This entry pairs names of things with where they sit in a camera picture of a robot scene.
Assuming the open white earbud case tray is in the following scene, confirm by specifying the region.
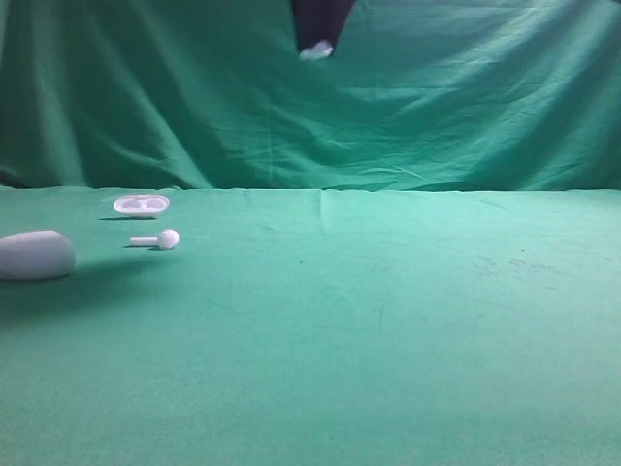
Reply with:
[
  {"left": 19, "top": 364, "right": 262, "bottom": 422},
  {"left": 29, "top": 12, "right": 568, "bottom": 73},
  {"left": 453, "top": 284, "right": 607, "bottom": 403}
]
[{"left": 113, "top": 194, "right": 170, "bottom": 219}]

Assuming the green table cloth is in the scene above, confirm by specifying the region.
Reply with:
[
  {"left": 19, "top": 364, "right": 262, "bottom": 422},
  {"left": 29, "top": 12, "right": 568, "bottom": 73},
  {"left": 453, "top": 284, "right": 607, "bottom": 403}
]
[{"left": 1, "top": 188, "right": 620, "bottom": 465}]

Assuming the small white bluetooth earbud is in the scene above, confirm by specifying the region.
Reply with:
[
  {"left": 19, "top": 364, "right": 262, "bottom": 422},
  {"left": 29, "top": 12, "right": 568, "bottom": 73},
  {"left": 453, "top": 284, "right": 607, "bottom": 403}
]
[{"left": 299, "top": 41, "right": 334, "bottom": 61}]

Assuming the white earbud with stem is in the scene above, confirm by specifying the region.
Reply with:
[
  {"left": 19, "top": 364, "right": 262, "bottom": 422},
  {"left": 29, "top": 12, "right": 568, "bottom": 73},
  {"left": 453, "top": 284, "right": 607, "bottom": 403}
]
[{"left": 129, "top": 229, "right": 180, "bottom": 250}]

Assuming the green backdrop cloth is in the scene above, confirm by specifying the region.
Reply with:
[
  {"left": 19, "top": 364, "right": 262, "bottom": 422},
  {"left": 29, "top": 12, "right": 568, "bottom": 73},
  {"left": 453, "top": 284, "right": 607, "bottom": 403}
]
[{"left": 1, "top": 1, "right": 620, "bottom": 191}]

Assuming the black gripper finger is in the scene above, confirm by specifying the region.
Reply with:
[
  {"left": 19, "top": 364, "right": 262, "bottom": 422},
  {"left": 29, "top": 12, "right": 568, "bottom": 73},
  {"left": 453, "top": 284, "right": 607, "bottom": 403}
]
[{"left": 289, "top": 0, "right": 356, "bottom": 51}]

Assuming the white rounded case lid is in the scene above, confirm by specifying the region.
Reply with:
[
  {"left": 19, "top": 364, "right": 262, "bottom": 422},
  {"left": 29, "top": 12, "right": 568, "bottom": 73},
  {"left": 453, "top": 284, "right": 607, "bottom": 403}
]
[{"left": 1, "top": 230, "right": 77, "bottom": 281}]

